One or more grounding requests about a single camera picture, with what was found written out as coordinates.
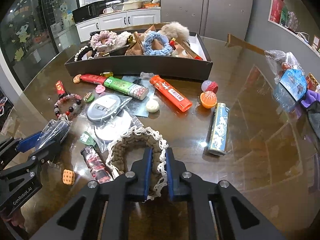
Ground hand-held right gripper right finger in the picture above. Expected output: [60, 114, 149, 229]
[166, 148, 288, 240]

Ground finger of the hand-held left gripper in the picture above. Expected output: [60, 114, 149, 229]
[0, 141, 64, 182]
[0, 131, 45, 171]

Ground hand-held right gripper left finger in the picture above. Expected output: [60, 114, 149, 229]
[30, 148, 153, 240]

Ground brown crochet scrunchie white lace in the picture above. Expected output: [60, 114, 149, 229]
[105, 126, 169, 200]

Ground pink black bead bracelet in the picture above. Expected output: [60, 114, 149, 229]
[54, 93, 84, 123]

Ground blue floral lighter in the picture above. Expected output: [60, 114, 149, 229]
[207, 102, 230, 155]

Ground orange lighter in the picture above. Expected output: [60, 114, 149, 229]
[149, 75, 193, 112]

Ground long red lighter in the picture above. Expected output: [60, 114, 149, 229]
[79, 74, 108, 85]

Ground black storage box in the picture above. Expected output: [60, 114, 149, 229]
[64, 22, 213, 81]

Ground brown glossy desktop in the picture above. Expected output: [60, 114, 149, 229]
[0, 24, 320, 240]

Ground person's left hand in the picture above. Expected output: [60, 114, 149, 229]
[0, 209, 28, 231]

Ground orange waffle biscuit charm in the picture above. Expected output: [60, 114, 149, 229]
[62, 169, 75, 185]

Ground green tag charm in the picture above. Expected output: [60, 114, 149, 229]
[80, 131, 97, 147]

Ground dark red patterned lighter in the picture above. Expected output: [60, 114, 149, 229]
[80, 146, 114, 184]

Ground white round badge in bag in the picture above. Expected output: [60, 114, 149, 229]
[94, 110, 133, 142]

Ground small red lighter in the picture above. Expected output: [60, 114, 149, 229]
[55, 80, 67, 98]

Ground white bun charm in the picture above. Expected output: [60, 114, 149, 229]
[146, 99, 160, 113]

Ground dark photo card in sleeve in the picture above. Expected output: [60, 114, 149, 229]
[122, 75, 160, 117]

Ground silver round badge in bag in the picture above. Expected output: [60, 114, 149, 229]
[86, 94, 132, 124]

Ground orange tangerine charm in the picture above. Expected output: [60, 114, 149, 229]
[200, 92, 217, 109]

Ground green lighter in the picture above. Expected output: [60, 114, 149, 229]
[104, 77, 150, 100]

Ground pink ball red base charm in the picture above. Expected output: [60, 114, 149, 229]
[201, 80, 219, 93]

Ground black white beaded hair band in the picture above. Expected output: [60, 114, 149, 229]
[74, 45, 97, 62]

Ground glass door with cartoon stickers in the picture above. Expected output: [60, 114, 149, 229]
[0, 0, 78, 68]

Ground pink crochet scrunchie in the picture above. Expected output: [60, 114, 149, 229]
[90, 30, 117, 50]

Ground brown paper pouch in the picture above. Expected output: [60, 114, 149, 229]
[125, 31, 145, 55]

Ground wooden comb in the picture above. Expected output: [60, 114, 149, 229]
[179, 41, 203, 60]

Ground blue crochet scrunchie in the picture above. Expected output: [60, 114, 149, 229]
[142, 31, 172, 57]

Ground cream fluffy scrunchie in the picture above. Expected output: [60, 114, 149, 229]
[110, 31, 133, 48]

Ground black microwave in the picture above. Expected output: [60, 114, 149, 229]
[72, 0, 107, 23]

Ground beige fur pompom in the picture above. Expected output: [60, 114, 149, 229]
[160, 22, 190, 39]

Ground white kitchen cabinet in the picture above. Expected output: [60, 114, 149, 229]
[75, 8, 162, 43]

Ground brown cardboard strip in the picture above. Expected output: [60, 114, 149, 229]
[225, 33, 265, 55]

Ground blue printed box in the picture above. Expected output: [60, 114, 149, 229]
[278, 69, 307, 102]

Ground dark cloth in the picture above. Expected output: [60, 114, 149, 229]
[307, 106, 320, 145]

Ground clear plastic bag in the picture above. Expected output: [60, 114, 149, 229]
[264, 50, 307, 84]

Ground purple cloth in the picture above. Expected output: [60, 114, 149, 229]
[299, 89, 320, 110]

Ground cream basin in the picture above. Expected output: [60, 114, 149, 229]
[122, 0, 143, 10]

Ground red yellow packet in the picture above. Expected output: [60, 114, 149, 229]
[306, 73, 319, 90]

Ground grey refrigerator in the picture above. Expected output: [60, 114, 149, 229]
[160, 0, 255, 38]

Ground green box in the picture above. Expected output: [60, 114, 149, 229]
[280, 6, 289, 27]

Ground red box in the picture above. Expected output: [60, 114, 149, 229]
[271, 0, 284, 23]

